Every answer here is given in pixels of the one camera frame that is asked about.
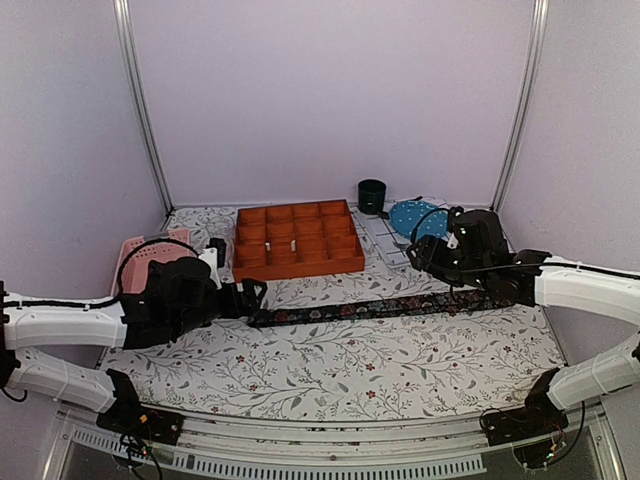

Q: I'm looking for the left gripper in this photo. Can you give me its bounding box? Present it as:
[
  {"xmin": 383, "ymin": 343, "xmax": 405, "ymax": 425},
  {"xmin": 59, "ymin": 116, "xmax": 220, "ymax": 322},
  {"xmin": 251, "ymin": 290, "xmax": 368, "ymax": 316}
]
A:
[{"xmin": 172, "ymin": 278, "xmax": 268, "ymax": 338}]

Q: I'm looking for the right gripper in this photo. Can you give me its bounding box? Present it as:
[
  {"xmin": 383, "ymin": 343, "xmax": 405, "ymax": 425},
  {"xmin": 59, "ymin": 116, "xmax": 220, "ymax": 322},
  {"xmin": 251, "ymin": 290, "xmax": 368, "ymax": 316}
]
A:
[{"xmin": 408, "ymin": 234, "xmax": 492, "ymax": 292}]

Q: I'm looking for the dark floral tie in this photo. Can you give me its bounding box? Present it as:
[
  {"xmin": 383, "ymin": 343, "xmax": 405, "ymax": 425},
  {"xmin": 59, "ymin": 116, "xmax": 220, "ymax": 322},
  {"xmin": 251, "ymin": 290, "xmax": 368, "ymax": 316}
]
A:
[{"xmin": 247, "ymin": 290, "xmax": 513, "ymax": 329}]

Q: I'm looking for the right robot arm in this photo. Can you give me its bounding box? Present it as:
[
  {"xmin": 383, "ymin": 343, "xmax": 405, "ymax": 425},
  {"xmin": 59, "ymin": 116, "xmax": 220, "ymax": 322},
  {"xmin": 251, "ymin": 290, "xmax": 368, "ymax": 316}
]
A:
[{"xmin": 406, "ymin": 207, "xmax": 639, "ymax": 436}]

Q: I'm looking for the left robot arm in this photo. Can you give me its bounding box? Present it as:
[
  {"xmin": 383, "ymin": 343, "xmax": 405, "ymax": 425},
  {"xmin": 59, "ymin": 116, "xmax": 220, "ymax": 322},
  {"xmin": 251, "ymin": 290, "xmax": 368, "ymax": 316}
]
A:
[{"xmin": 1, "ymin": 257, "xmax": 267, "ymax": 434}]

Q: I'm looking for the blue dotted plate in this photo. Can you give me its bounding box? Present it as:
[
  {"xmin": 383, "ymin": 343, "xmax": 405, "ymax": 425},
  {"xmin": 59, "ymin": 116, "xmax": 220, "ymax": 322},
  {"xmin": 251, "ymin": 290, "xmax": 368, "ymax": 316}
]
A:
[{"xmin": 388, "ymin": 200, "xmax": 449, "ymax": 242}]

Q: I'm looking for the white grid placemat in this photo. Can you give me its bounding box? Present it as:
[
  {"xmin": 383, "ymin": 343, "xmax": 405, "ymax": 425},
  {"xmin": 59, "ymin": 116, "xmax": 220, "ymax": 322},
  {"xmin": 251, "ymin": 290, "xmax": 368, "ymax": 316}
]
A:
[{"xmin": 352, "ymin": 197, "xmax": 449, "ymax": 269}]

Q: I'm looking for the orange wooden compartment tray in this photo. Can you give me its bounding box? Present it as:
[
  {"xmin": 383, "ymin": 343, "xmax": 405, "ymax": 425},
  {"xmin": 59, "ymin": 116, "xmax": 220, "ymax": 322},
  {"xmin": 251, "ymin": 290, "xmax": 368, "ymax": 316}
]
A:
[{"xmin": 232, "ymin": 200, "xmax": 365, "ymax": 282}]

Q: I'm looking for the dark green mug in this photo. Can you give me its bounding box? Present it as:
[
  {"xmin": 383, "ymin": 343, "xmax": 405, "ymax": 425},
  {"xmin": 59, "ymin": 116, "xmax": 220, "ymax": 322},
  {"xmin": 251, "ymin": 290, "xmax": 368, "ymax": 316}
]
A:
[{"xmin": 357, "ymin": 179, "xmax": 386, "ymax": 215}]

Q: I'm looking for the pink plastic basket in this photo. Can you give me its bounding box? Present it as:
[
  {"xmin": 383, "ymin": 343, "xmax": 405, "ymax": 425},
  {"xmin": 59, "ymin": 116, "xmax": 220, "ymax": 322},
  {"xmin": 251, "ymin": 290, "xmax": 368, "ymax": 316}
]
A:
[{"xmin": 111, "ymin": 228, "xmax": 194, "ymax": 296}]

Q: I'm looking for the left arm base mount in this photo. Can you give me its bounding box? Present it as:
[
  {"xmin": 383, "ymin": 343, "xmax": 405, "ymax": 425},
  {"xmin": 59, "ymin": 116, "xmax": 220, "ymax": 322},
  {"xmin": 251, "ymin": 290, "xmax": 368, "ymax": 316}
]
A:
[{"xmin": 96, "ymin": 405, "xmax": 185, "ymax": 446}]

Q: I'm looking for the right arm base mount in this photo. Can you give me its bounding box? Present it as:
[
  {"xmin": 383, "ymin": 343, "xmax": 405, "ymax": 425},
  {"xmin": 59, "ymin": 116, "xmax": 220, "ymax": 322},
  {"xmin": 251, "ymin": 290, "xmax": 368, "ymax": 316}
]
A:
[{"xmin": 479, "ymin": 407, "xmax": 569, "ymax": 446}]

